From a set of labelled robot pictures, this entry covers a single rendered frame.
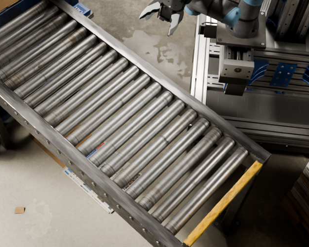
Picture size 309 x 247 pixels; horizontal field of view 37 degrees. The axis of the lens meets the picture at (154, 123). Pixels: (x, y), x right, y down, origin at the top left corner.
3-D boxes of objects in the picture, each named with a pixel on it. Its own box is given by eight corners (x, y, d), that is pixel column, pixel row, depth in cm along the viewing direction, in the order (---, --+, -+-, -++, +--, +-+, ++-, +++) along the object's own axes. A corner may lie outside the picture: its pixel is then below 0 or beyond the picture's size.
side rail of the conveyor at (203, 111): (265, 167, 186) (272, 153, 176) (257, 175, 184) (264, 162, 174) (49, 3, 231) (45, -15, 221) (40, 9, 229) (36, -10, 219)
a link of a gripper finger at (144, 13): (138, 27, 156) (161, 19, 159) (140, 16, 150) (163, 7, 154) (133, 21, 157) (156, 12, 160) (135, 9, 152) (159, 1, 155)
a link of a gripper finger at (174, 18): (174, 45, 154) (176, 24, 159) (177, 35, 149) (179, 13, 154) (165, 44, 154) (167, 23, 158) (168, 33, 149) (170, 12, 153)
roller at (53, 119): (131, 66, 202) (131, 59, 198) (50, 132, 183) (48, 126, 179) (123, 61, 204) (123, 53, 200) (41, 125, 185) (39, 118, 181)
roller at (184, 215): (249, 156, 181) (251, 150, 176) (170, 241, 161) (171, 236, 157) (239, 148, 182) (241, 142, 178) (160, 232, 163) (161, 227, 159)
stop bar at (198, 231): (263, 166, 173) (264, 164, 171) (189, 250, 155) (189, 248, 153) (255, 161, 174) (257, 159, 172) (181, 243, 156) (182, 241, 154)
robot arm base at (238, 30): (225, 12, 213) (229, -4, 204) (258, 15, 212) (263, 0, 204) (224, 36, 205) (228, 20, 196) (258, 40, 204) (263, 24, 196)
